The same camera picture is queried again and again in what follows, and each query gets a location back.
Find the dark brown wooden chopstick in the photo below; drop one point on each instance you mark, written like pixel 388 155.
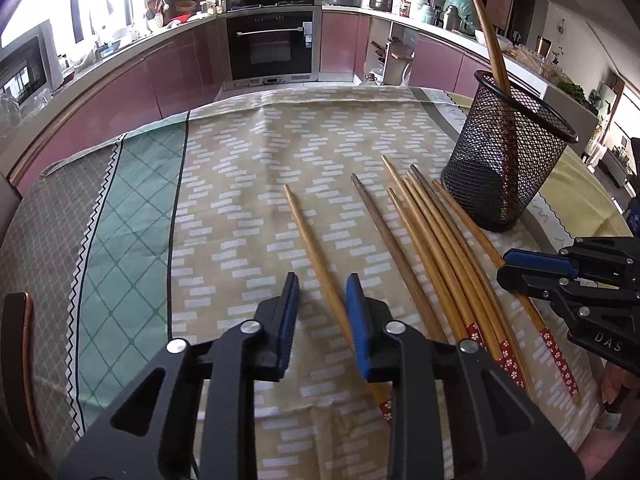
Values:
pixel 380 220

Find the black mesh utensil holder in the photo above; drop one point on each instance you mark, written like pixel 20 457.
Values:
pixel 480 180

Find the teal covered appliance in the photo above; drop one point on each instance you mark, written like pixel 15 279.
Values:
pixel 465 7

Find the white microwave oven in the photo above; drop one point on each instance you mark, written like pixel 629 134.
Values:
pixel 27 67

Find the patterned tablecloth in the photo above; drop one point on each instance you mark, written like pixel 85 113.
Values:
pixel 240 160

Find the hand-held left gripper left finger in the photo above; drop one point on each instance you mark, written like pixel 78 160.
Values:
pixel 290 320

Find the person's right hand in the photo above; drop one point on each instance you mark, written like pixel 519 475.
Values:
pixel 614 385

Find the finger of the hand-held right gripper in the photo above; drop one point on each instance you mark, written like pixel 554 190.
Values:
pixel 530 282
pixel 535 260

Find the black built-in oven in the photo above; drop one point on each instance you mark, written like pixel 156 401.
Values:
pixel 270 45

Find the pink cabinet run with sink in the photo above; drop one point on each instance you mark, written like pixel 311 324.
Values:
pixel 150 75

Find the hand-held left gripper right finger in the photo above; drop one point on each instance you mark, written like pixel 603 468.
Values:
pixel 356 320

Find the stainless steel kettle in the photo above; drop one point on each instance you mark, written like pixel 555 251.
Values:
pixel 451 19

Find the pink cabinet run with shelf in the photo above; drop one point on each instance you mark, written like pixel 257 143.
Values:
pixel 440 60

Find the clear plastic bag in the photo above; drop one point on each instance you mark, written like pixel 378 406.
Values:
pixel 22 105

